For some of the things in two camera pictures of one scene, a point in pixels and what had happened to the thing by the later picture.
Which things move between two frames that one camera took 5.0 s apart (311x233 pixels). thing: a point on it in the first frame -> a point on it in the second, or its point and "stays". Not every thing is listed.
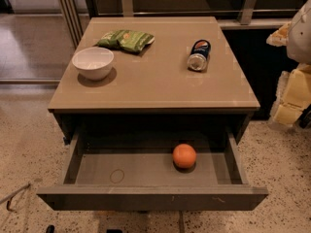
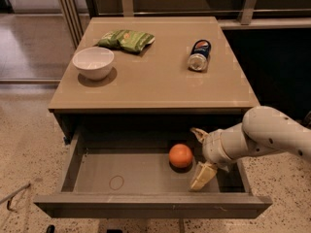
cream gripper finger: (293, 95) -> (203, 174)
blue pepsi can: (200, 51) stays
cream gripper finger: (280, 37) -> (200, 134)
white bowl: (93, 63) stays
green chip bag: (128, 40) stays
